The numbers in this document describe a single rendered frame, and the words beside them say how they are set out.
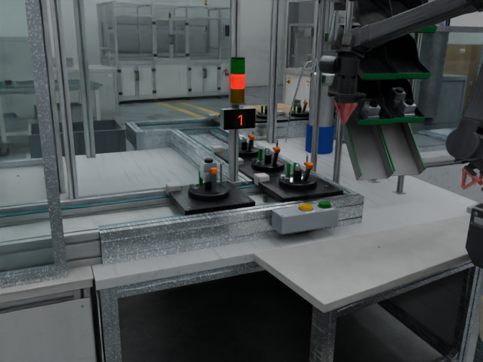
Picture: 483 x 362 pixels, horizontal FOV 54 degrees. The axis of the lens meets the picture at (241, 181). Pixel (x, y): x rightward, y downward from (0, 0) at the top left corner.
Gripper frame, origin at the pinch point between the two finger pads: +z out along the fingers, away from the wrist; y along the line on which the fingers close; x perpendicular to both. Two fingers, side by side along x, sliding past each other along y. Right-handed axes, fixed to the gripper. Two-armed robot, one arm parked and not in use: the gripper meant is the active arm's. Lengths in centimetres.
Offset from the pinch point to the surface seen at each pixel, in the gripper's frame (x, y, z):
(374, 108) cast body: -11.1, -20.1, -1.7
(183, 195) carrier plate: -20, 47, 27
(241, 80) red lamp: -29.0, 23.5, -9.7
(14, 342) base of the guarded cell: 6, 100, 54
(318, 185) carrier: -14.5, -2.4, 26.5
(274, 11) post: -127, -36, -37
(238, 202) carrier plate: -7.6, 32.1, 26.9
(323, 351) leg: 38, 25, 53
